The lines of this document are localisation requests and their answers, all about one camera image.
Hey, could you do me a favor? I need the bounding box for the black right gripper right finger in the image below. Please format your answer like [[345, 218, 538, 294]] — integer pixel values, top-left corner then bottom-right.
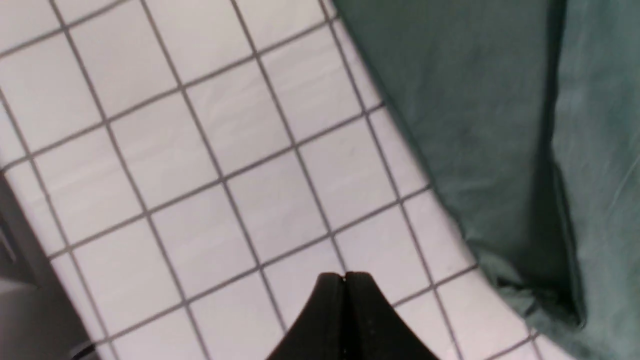
[[345, 272, 438, 360]]

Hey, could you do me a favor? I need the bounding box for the white grid tablecloth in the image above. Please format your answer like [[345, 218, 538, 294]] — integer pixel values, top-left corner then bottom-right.
[[0, 0, 569, 360]]

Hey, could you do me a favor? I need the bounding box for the green long sleeve shirt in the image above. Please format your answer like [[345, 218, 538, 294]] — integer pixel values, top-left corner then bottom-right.
[[334, 0, 640, 360]]

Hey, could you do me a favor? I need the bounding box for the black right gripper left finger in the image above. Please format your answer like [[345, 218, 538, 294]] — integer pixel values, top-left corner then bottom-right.
[[268, 273, 345, 360]]

